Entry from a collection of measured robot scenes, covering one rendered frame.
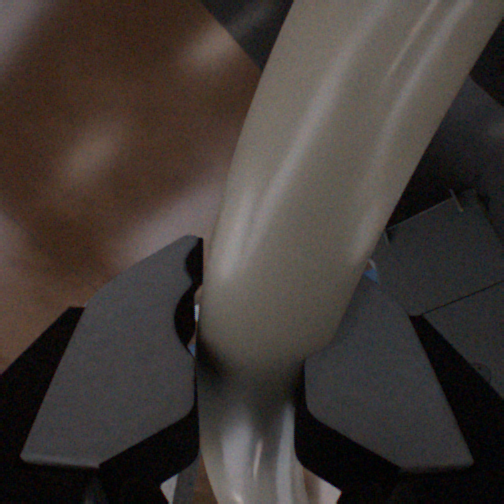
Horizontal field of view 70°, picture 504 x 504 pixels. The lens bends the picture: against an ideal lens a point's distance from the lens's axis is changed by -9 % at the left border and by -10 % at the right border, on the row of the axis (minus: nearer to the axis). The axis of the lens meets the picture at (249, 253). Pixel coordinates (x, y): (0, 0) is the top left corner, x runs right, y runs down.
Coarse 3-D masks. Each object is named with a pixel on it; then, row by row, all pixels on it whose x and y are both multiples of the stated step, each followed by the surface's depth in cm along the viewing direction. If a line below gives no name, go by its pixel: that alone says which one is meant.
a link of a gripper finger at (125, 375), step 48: (192, 240) 11; (144, 288) 9; (192, 288) 9; (96, 336) 8; (144, 336) 8; (192, 336) 10; (96, 384) 7; (144, 384) 7; (192, 384) 7; (48, 432) 6; (96, 432) 6; (144, 432) 6; (192, 432) 6
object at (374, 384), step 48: (336, 336) 8; (384, 336) 8; (336, 384) 7; (384, 384) 7; (432, 384) 7; (336, 432) 6; (384, 432) 6; (432, 432) 6; (336, 480) 6; (384, 480) 6
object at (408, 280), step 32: (416, 224) 128; (448, 224) 118; (480, 224) 109; (384, 256) 128; (416, 256) 118; (448, 256) 110; (480, 256) 102; (384, 288) 119; (416, 288) 110; (448, 288) 103; (480, 288) 96; (448, 320) 96; (480, 320) 90; (480, 352) 84
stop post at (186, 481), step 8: (200, 448) 130; (200, 456) 128; (192, 464) 124; (184, 472) 120; (192, 472) 122; (168, 480) 119; (176, 480) 117; (184, 480) 119; (192, 480) 121; (168, 488) 116; (176, 488) 115; (184, 488) 117; (192, 488) 119; (168, 496) 114; (176, 496) 113; (184, 496) 115; (192, 496) 118
